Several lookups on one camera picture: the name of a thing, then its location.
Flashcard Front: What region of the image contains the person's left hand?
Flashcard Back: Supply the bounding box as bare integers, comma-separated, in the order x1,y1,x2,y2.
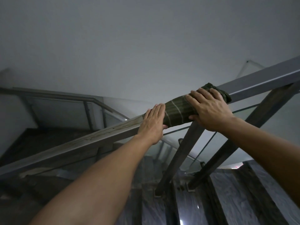
137,103,168,145

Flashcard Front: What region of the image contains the person's right hand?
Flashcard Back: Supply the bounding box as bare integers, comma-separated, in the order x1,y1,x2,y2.
185,88,236,132

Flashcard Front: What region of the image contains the green striped cloth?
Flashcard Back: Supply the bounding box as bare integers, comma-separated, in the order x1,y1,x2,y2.
163,83,232,128

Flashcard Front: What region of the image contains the person's left forearm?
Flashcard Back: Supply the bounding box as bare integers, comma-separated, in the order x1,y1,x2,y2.
28,135,155,225

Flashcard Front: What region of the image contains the person's right forearm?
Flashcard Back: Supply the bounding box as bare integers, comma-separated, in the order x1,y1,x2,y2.
224,117,300,208

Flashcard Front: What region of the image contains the clear glass railing panel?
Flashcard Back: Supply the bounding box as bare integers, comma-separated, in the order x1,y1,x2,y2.
162,103,261,173

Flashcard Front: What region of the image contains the grey metal handrail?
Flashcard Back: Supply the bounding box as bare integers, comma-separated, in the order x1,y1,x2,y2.
0,56,300,177

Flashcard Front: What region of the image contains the thin metal handrail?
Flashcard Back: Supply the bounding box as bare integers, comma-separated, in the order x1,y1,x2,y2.
0,87,130,121

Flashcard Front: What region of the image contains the frosted glass railing panel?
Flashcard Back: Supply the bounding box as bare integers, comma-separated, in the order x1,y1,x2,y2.
23,95,105,132

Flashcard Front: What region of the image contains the flight of dark marble steps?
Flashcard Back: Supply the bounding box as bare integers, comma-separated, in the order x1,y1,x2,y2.
117,157,300,225

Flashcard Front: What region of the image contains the dark metal baluster post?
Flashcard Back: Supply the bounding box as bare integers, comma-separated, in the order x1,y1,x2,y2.
186,82,300,191
153,120,207,198

